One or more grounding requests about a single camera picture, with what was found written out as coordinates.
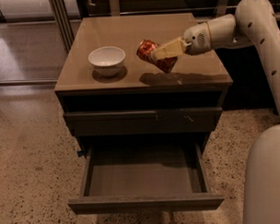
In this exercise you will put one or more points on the metal railing frame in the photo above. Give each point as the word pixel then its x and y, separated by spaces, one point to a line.
pixel 155 13

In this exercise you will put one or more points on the blue tape piece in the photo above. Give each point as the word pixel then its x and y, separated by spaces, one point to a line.
pixel 81 153

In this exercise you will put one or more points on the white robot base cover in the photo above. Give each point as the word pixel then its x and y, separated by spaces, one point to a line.
pixel 262 186

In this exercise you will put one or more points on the closed grey top drawer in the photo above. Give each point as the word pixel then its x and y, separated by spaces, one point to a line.
pixel 142 122

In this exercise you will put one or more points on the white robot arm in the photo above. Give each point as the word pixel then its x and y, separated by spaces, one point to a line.
pixel 253 22

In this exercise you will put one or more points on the white ceramic bowl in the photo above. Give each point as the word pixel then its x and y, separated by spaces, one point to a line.
pixel 107 61

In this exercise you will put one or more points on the open grey middle drawer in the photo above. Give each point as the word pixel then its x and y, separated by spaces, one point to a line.
pixel 130 179

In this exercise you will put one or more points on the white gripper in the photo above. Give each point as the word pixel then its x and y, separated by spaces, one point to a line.
pixel 196 39

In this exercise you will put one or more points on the brown drawer cabinet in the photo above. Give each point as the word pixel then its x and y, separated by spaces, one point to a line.
pixel 197 81

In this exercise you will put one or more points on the red coke can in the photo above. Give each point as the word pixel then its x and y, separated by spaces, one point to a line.
pixel 146 47

